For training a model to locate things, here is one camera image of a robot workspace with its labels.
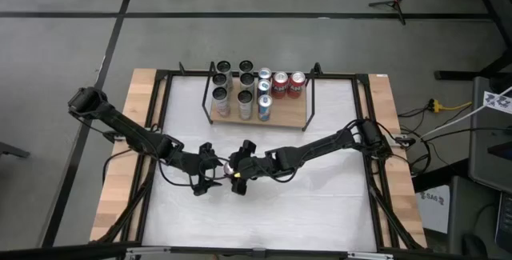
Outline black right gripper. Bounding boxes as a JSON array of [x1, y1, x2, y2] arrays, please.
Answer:
[[230, 139, 283, 196]]

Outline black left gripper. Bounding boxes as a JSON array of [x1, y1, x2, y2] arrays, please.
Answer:
[[182, 142, 223, 197]]

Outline silver Celsius can orange print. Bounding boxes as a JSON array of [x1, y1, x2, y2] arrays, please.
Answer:
[[237, 90, 254, 121]]

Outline silver Celsius can green print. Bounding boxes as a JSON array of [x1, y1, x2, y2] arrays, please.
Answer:
[[212, 86, 231, 118]]

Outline grey chair leg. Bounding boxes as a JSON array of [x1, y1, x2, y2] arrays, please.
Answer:
[[0, 141, 31, 160]]

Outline white cardboard box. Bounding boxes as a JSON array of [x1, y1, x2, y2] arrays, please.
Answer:
[[414, 185, 452, 234]]

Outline grey desk top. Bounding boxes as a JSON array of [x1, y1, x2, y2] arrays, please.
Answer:
[[466, 75, 512, 194], [446, 174, 512, 260]]

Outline black computer mouse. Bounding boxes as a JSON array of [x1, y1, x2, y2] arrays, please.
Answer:
[[461, 232, 488, 259]]

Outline white paper tag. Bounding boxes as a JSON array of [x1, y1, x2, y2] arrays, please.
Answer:
[[482, 90, 512, 116]]

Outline black laptop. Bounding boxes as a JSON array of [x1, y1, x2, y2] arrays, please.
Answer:
[[494, 190, 512, 253]]

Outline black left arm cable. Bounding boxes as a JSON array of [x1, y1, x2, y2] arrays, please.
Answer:
[[157, 158, 201, 188]]

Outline wooden shelf black wire legs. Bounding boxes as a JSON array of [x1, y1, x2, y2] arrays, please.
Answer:
[[202, 62, 319, 132]]

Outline black aluminium table frame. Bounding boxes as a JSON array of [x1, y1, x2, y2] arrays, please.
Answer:
[[91, 62, 429, 260]]

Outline white cable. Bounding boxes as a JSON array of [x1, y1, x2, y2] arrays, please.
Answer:
[[419, 86, 512, 140]]

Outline black desk frame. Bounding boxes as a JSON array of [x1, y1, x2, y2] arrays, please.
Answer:
[[434, 0, 512, 81]]

